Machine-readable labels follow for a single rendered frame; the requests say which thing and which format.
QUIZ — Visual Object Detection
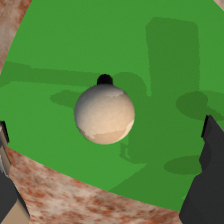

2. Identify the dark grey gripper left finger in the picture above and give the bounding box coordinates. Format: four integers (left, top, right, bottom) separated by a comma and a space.
0, 121, 30, 224

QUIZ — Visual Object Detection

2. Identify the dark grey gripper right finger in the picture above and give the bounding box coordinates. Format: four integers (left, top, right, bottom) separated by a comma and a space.
179, 115, 224, 224

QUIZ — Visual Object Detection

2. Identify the green golf mat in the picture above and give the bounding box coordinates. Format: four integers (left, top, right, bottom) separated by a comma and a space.
0, 0, 224, 212

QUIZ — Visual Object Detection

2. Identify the beige ball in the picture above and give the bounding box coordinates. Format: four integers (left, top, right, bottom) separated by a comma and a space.
74, 84, 135, 144

